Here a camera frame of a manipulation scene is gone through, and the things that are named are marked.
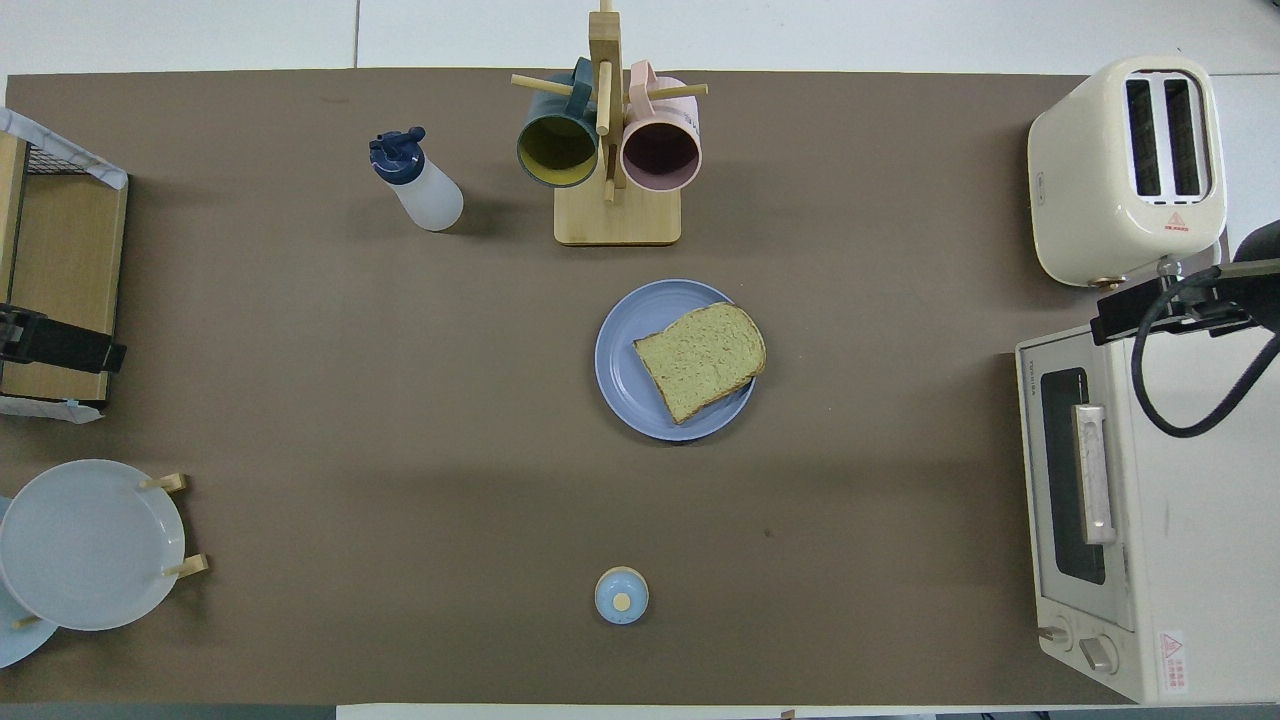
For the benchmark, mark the pink mug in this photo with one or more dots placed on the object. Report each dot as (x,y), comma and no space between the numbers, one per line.
(660,155)

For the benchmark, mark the wooden shelf box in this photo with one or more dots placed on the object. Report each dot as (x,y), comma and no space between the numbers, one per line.
(60,250)

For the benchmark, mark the blue round plate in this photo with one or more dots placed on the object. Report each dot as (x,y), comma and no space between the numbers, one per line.
(625,390)

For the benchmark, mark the marble pattern cloth strip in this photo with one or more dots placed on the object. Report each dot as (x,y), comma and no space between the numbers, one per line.
(100,170)

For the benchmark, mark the white toaster oven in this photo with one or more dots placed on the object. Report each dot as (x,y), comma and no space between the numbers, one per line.
(1200,500)

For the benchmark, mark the brown table mat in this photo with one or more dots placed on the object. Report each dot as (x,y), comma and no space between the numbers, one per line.
(400,400)

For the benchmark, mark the white paper sheet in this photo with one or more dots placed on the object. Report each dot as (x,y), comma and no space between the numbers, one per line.
(50,410)

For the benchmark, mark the wooden mug tree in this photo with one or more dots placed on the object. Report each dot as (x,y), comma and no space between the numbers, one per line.
(620,220)

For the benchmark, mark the dark teal mug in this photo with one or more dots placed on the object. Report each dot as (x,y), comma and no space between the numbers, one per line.
(557,150)

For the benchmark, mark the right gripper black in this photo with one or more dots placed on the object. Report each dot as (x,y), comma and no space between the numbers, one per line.
(1262,295)

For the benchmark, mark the small blue seasoning shaker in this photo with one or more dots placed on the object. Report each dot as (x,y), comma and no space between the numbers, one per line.
(621,600)

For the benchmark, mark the white squeeze bottle blue cap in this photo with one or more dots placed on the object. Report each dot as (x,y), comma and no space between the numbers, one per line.
(430,195)

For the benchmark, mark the pale blue plate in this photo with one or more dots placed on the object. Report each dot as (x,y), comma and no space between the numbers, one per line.
(20,648)
(90,545)

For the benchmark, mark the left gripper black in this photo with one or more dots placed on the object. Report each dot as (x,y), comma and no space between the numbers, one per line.
(22,335)

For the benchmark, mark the wooden plate rack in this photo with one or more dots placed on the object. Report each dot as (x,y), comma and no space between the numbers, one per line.
(175,483)

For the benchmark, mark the cream two-slot toaster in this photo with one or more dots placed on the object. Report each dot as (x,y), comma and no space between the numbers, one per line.
(1080,180)

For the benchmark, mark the slice of toast bread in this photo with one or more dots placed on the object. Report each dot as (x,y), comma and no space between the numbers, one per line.
(700,360)

